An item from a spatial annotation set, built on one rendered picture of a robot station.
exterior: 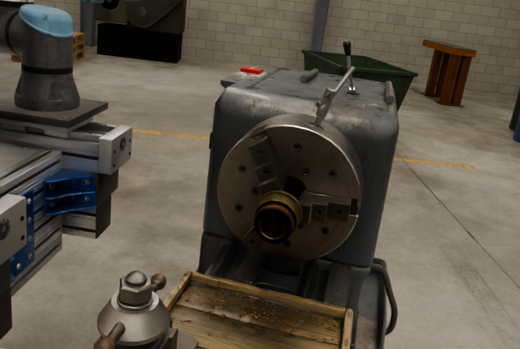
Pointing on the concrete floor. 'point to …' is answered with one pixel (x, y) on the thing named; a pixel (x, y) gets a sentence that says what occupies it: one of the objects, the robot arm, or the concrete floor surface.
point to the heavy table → (448, 72)
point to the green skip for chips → (367, 70)
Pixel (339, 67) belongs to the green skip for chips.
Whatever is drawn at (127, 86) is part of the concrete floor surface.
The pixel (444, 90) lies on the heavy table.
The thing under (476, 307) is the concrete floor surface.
